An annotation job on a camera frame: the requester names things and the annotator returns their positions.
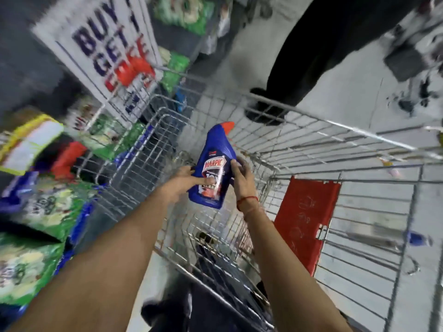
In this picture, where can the person's right thumb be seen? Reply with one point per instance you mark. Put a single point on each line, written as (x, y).
(236, 168)

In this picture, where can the pile of green detergent packets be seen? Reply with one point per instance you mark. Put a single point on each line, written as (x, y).
(38, 231)

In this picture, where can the blue cleaner bottle red cap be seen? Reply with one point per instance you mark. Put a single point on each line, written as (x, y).
(213, 165)

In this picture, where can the green packet on shelf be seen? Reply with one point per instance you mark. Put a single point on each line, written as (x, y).
(174, 70)

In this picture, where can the red cart child seat flap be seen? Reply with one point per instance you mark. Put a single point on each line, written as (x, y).
(304, 217)

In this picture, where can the person's right hand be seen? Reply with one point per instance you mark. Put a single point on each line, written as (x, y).
(245, 184)

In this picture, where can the person's left thumb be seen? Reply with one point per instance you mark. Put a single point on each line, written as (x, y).
(205, 182)

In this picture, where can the yellow and white packet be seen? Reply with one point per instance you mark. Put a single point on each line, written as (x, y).
(29, 145)

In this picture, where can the white promotion sign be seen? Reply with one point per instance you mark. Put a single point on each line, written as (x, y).
(103, 51)

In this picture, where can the person's dark trousers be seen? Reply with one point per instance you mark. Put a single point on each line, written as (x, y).
(214, 293)

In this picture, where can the red packet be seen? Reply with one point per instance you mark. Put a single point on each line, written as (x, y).
(67, 159)

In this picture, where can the red thread wristband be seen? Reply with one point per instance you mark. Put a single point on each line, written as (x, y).
(247, 199)

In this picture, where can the person's left hand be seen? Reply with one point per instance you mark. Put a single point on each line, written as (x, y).
(174, 188)

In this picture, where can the green and white large packet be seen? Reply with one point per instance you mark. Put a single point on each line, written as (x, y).
(185, 12)

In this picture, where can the person's right forearm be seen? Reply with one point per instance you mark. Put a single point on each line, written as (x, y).
(287, 273)

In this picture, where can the person's left forearm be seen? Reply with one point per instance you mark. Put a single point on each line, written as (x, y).
(103, 266)

